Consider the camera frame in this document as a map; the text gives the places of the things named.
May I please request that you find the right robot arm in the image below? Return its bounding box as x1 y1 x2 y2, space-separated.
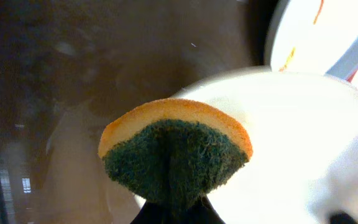
308 135 358 223

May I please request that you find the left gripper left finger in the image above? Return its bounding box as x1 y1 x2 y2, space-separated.
131 201 170 224

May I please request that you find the white plate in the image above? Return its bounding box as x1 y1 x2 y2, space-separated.
177 67 358 223
264 0 358 80

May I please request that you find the brown serving tray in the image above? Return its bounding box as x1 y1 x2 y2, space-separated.
0 0 277 223

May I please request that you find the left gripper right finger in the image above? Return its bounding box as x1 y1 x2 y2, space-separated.
181 196 225 224

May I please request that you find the green yellow sponge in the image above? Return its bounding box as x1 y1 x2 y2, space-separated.
98 98 253 213

